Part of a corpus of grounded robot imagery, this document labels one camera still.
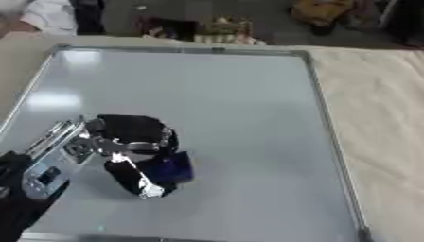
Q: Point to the silver-framed whiteboard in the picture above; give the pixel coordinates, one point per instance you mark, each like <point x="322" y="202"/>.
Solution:
<point x="182" y="141"/>

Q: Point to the dark red bag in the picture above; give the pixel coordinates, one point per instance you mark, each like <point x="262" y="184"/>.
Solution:
<point x="165" y="28"/>

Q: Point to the box of assorted items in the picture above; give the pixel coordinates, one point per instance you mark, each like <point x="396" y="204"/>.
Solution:
<point x="226" y="31"/>

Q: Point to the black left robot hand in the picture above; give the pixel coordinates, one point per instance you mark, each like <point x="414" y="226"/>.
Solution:
<point x="132" y="127"/>

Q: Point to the person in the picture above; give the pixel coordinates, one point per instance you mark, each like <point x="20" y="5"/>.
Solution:
<point x="47" y="15"/>

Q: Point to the yellow bag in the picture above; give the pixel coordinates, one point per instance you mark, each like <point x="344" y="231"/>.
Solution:
<point x="323" y="12"/>

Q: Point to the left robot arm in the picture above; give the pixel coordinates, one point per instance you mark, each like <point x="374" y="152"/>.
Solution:
<point x="38" y="171"/>

